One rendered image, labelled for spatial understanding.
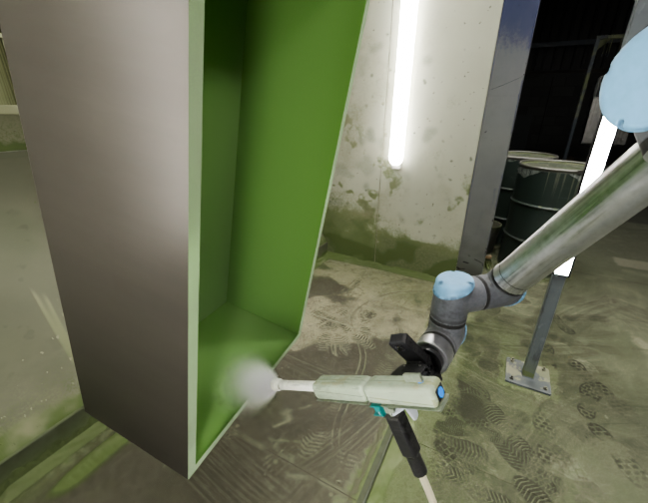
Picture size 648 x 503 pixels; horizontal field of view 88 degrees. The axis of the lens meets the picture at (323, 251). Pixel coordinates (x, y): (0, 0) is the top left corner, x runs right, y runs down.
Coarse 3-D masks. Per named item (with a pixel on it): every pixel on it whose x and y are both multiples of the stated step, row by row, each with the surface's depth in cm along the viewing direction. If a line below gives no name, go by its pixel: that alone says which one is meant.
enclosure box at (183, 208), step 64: (0, 0) 47; (64, 0) 43; (128, 0) 39; (192, 0) 37; (256, 0) 91; (320, 0) 85; (64, 64) 47; (128, 64) 42; (192, 64) 40; (256, 64) 98; (320, 64) 91; (64, 128) 52; (128, 128) 46; (192, 128) 43; (256, 128) 105; (320, 128) 97; (64, 192) 58; (128, 192) 51; (192, 192) 47; (256, 192) 114; (320, 192) 105; (64, 256) 65; (128, 256) 57; (192, 256) 52; (256, 256) 125; (128, 320) 65; (192, 320) 58; (256, 320) 133; (128, 384) 74; (192, 384) 66; (192, 448) 76
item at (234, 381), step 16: (224, 352) 99; (240, 352) 99; (256, 352) 100; (208, 368) 96; (224, 368) 95; (240, 368) 94; (256, 368) 94; (272, 368) 96; (208, 384) 94; (224, 384) 92; (240, 384) 91; (256, 384) 91; (208, 400) 93; (224, 400) 92; (240, 400) 91; (256, 400) 91; (272, 400) 94; (208, 416) 94; (224, 416) 93; (240, 416) 93; (256, 416) 96
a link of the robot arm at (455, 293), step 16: (448, 272) 85; (464, 272) 84; (432, 288) 85; (448, 288) 80; (464, 288) 79; (480, 288) 82; (432, 304) 85; (448, 304) 81; (464, 304) 81; (480, 304) 82; (432, 320) 86; (448, 320) 82; (464, 320) 83
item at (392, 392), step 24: (288, 384) 86; (312, 384) 80; (336, 384) 72; (360, 384) 68; (384, 384) 64; (408, 384) 61; (432, 384) 58; (384, 408) 66; (408, 408) 61; (432, 408) 58; (408, 432) 66; (408, 456) 66
